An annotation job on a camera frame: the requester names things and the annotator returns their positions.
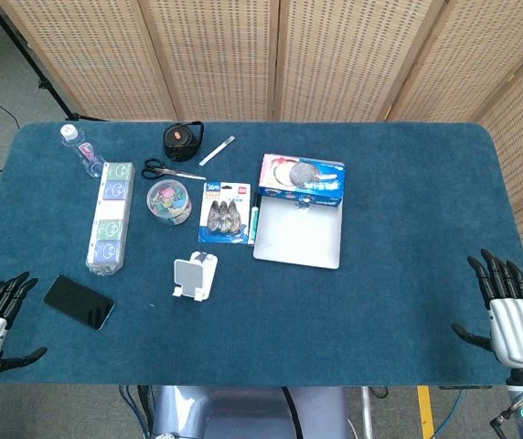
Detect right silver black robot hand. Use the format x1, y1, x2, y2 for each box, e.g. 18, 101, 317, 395
451, 249, 523, 370

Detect black smartphone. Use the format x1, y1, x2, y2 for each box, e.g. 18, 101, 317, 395
43, 274, 116, 332

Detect white phone stand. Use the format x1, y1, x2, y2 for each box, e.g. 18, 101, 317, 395
172, 251, 219, 304

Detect blue steel scourer box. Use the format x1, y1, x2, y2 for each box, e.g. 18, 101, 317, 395
257, 153, 346, 208

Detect binder clip blister pack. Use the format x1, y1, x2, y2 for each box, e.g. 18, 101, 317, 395
197, 181, 252, 245

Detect silver metal table leg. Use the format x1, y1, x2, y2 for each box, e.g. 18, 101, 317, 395
360, 386, 375, 439

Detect blue table mat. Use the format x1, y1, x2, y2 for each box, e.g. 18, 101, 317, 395
0, 121, 523, 388

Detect clear plastic water bottle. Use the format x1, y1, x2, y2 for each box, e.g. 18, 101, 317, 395
59, 124, 107, 179

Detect clear jar of binder clips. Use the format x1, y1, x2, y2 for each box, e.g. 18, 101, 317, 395
145, 179, 193, 226

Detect white clipboard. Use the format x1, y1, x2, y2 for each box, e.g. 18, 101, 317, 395
252, 193, 343, 270

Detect black round case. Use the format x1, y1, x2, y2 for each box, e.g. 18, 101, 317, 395
162, 120, 205, 163

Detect blue-grey robot torso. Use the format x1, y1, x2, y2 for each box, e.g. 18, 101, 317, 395
150, 385, 352, 439

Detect green white marker pen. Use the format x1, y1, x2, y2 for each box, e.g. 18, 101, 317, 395
248, 191, 262, 247

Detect woven bamboo folding screen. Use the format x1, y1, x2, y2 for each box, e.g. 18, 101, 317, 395
0, 0, 523, 339

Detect blue cables under table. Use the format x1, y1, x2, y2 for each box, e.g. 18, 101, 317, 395
118, 385, 153, 439

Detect black handled scissors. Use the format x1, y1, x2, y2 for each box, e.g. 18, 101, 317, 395
140, 157, 208, 181

